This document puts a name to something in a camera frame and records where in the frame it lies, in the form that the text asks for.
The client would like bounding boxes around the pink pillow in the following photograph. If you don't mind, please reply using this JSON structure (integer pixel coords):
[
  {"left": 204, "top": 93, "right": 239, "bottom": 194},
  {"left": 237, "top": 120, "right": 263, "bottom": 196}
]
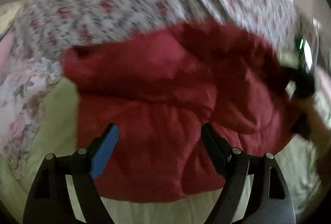
[{"left": 0, "top": 31, "right": 15, "bottom": 72}]

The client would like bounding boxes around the pastel large-flower fabric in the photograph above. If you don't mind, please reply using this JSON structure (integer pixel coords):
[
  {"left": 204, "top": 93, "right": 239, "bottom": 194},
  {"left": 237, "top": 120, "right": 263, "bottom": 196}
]
[{"left": 1, "top": 57, "right": 62, "bottom": 179}]

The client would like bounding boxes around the white red floral quilt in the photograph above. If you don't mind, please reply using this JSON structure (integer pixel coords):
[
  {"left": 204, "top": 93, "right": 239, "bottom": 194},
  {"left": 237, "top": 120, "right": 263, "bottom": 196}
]
[{"left": 12, "top": 0, "right": 297, "bottom": 61}]

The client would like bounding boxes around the light green bed sheet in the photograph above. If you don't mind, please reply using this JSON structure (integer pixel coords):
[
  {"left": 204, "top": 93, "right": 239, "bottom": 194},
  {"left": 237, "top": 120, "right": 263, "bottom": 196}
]
[{"left": 1, "top": 79, "right": 326, "bottom": 223}]

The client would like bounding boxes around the person's right hand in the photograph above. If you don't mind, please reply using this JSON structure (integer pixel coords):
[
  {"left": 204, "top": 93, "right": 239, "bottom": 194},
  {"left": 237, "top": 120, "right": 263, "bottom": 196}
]
[{"left": 300, "top": 66, "right": 331, "bottom": 152}]

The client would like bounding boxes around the yellow patterned pillow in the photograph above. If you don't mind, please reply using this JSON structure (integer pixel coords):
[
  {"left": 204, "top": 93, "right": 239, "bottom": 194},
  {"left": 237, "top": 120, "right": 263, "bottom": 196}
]
[{"left": 0, "top": 1, "right": 21, "bottom": 38}]

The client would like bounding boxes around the dark red quilted jacket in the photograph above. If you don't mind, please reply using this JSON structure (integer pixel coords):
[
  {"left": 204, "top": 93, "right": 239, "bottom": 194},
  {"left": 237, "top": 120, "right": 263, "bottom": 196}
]
[{"left": 62, "top": 21, "right": 300, "bottom": 203}]

